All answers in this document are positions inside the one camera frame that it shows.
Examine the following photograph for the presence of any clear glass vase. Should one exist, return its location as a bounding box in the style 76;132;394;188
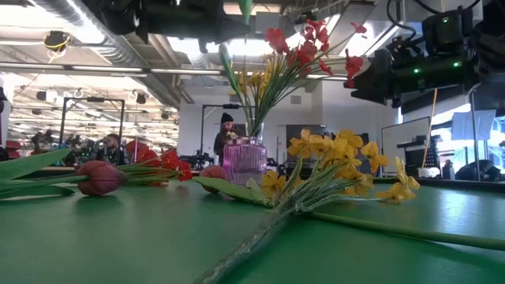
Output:
245;119;267;146

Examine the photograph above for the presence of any black upright pole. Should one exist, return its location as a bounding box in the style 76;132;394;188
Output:
468;84;481;182

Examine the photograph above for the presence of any pink ribbed glass vase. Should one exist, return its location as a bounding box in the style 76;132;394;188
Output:
223;136;268;186

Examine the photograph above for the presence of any black metal frame stand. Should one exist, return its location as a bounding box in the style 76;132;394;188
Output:
58;96;126;163
200;103;257;159

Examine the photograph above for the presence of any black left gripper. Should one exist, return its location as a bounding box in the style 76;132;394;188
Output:
136;0;253;54

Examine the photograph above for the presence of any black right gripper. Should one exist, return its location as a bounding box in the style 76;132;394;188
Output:
343;48;479;107

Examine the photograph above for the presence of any black equipment rack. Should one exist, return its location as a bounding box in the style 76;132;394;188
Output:
397;135;442;174

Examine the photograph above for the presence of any yellow hanging cable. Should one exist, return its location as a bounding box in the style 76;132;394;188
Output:
421;88;439;169

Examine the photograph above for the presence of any white artificial tulip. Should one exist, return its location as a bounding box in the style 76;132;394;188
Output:
219;0;254;137

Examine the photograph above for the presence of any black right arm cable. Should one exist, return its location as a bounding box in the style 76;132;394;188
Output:
386;0;428;45

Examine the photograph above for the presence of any yellow artificial flower bunch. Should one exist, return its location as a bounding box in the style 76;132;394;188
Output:
235;65;274;135
193;128;421;284

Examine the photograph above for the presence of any white board panel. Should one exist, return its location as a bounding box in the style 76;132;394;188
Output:
380;116;432;174

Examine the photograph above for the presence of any round black ceiling device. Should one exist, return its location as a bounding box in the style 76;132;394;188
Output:
43;30;73;53

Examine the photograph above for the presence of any dark bag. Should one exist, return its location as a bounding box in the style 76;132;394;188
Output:
455;159;503;182

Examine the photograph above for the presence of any white reflector sheet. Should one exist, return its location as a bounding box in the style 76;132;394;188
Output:
451;109;497;141

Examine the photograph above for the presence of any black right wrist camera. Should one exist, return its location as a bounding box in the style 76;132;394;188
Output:
421;7;474;54

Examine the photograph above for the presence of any steel appliance cabinet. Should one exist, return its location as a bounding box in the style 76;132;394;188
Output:
286;124;329;139

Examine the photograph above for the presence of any silver ventilation duct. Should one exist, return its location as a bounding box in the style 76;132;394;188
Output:
35;0;195;107

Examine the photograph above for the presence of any small white box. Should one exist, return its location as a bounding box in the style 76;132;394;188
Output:
417;166;441;178

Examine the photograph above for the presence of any long ceiling light strip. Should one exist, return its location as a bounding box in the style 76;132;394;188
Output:
0;62;144;74

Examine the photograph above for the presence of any grey ceiling box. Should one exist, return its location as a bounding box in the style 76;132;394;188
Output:
255;11;282;36

